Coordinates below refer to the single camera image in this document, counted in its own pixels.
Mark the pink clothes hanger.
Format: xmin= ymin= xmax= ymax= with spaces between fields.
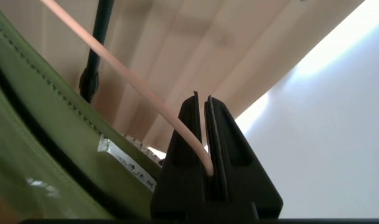
xmin=39 ymin=0 xmax=215 ymax=177

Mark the black clothes rack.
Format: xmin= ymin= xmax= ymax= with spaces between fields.
xmin=78 ymin=0 xmax=115 ymax=105

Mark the beige curtain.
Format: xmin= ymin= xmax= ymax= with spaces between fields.
xmin=0 ymin=0 xmax=366 ymax=153

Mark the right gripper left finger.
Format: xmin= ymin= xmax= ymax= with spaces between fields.
xmin=150 ymin=91 xmax=213 ymax=219

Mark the green garment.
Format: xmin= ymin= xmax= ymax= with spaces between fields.
xmin=0 ymin=0 xmax=164 ymax=220

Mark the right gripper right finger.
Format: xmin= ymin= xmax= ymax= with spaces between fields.
xmin=204 ymin=95 xmax=284 ymax=219

